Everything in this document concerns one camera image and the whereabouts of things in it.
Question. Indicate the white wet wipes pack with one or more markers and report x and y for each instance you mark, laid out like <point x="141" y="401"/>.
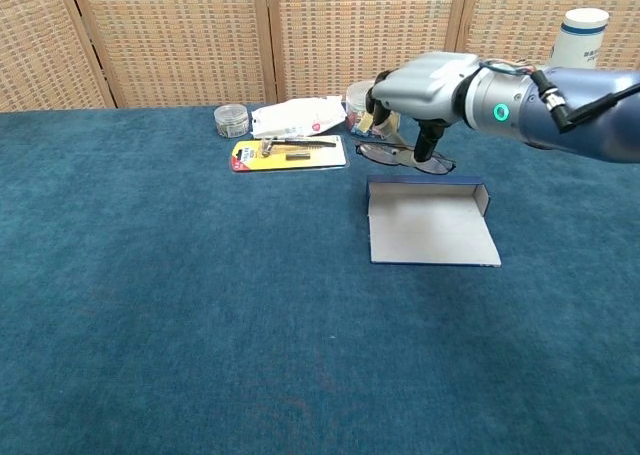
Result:
<point x="295" y="117"/>

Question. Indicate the woven bamboo folding screen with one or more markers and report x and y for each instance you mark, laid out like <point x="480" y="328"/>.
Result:
<point x="175" y="40"/>

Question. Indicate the clear jar of binder clips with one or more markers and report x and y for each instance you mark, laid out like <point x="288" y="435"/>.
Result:
<point x="356" y="100"/>

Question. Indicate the black-framed eyeglasses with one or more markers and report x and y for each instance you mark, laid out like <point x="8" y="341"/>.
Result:
<point x="376" y="153"/>

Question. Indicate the small clear pin jar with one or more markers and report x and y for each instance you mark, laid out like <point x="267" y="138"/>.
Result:
<point x="231" y="121"/>

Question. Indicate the blue carpet table cover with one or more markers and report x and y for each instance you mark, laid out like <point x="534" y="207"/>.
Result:
<point x="150" y="275"/>

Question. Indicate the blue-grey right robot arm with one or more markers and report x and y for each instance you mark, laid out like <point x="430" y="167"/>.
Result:
<point x="595" y="125"/>

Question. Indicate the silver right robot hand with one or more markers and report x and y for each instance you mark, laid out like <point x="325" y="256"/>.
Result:
<point x="425" y="87"/>

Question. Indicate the blue cardboard glasses box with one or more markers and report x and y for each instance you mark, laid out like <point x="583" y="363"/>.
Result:
<point x="430" y="230"/>

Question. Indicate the yellow razor blister pack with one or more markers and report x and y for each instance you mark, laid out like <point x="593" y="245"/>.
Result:
<point x="320" y="157"/>

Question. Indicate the white paper cup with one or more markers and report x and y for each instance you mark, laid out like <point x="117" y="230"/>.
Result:
<point x="580" y="40"/>

